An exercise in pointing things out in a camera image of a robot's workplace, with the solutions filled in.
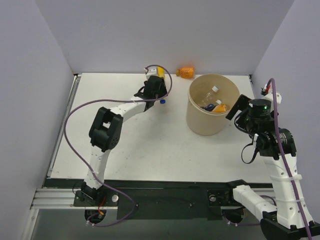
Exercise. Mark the aluminium frame rail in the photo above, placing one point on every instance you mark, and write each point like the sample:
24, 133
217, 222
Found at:
53, 198

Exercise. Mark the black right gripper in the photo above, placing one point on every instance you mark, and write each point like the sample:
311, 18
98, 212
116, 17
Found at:
240, 105

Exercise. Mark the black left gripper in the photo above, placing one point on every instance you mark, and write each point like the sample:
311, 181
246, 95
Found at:
155, 85

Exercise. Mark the blue label water bottle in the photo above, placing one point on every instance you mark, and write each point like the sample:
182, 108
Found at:
209, 107

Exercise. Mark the black mounting rail plate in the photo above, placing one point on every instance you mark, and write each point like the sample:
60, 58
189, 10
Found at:
153, 200

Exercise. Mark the small orange bottle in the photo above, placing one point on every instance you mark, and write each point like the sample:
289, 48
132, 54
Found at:
187, 72

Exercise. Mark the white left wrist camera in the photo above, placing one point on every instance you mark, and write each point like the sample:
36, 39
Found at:
151, 71

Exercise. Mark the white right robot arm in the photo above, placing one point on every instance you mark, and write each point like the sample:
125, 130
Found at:
288, 218

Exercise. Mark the tan round bin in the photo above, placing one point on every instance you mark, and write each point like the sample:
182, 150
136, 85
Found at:
203, 122

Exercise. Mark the orange bottle with blue label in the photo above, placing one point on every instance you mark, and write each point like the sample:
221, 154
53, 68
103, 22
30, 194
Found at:
220, 107

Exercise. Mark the clear plastic bottle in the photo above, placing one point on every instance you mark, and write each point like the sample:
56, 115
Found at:
211, 97

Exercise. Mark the yellow bottle with blue cap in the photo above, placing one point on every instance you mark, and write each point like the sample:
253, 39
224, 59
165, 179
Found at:
161, 73

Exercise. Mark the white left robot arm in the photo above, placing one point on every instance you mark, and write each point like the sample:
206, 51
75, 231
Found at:
106, 130

